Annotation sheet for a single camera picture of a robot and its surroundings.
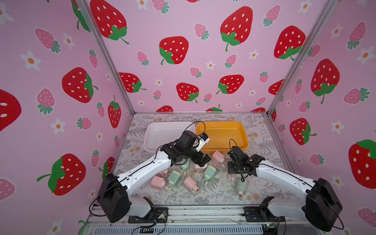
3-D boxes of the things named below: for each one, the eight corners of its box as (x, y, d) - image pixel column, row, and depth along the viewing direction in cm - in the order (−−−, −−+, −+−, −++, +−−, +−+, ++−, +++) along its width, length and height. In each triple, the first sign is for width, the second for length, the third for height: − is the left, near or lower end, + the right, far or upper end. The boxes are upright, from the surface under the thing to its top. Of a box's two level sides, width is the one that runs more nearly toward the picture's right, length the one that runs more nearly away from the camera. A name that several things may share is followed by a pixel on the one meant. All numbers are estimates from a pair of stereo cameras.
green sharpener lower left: (166, 188, 84) (164, 184, 79) (174, 174, 89) (173, 169, 84) (174, 192, 82) (173, 188, 77) (181, 177, 88) (181, 173, 83)
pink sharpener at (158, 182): (152, 186, 85) (149, 183, 79) (156, 178, 88) (153, 174, 83) (164, 191, 83) (162, 187, 78) (168, 182, 86) (166, 178, 81)
